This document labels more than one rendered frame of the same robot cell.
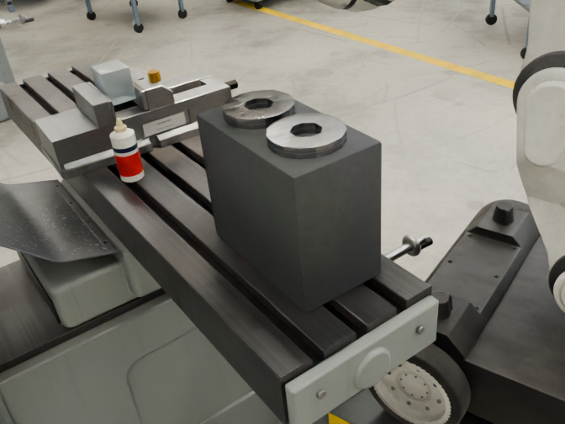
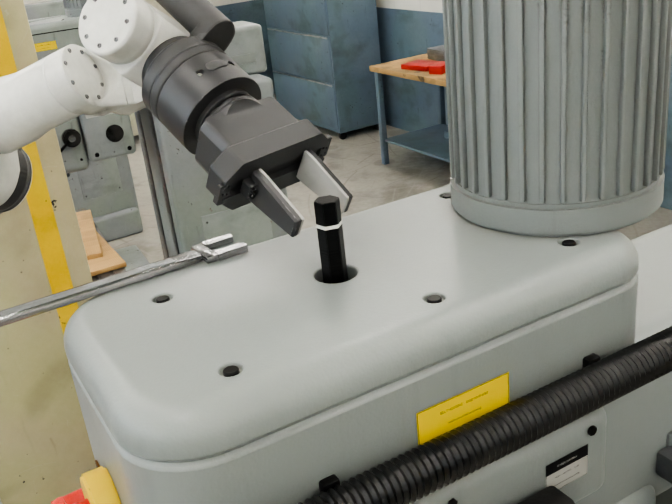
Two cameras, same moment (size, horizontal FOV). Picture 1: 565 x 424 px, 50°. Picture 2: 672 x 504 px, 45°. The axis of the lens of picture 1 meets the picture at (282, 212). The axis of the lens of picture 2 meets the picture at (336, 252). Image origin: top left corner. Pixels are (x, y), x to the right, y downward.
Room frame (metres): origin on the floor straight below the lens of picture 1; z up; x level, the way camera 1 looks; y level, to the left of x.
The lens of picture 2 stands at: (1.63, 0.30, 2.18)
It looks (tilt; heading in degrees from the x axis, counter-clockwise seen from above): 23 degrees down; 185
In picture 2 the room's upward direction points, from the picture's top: 6 degrees counter-clockwise
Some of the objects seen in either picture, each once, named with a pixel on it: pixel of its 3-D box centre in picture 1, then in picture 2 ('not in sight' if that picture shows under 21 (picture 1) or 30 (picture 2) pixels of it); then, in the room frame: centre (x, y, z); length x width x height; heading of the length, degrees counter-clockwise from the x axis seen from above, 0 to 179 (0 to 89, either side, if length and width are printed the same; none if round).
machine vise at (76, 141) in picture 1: (136, 109); not in sight; (1.08, 0.25, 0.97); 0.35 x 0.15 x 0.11; 120
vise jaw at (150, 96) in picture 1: (145, 87); not in sight; (1.09, 0.23, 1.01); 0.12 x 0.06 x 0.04; 30
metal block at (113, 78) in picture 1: (113, 82); not in sight; (1.06, 0.28, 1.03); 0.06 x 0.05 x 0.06; 30
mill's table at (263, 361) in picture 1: (147, 171); not in sight; (1.01, 0.24, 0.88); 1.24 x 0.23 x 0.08; 32
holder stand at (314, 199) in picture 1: (287, 188); not in sight; (0.66, -0.01, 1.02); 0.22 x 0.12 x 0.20; 31
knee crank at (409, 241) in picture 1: (399, 251); not in sight; (1.18, -0.27, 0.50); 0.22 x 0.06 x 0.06; 122
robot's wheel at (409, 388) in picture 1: (415, 384); not in sight; (0.77, -0.22, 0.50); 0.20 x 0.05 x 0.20; 51
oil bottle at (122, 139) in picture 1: (125, 148); not in sight; (0.92, 0.25, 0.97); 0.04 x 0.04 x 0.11
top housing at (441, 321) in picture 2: not in sight; (359, 348); (1.00, 0.26, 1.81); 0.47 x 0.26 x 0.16; 122
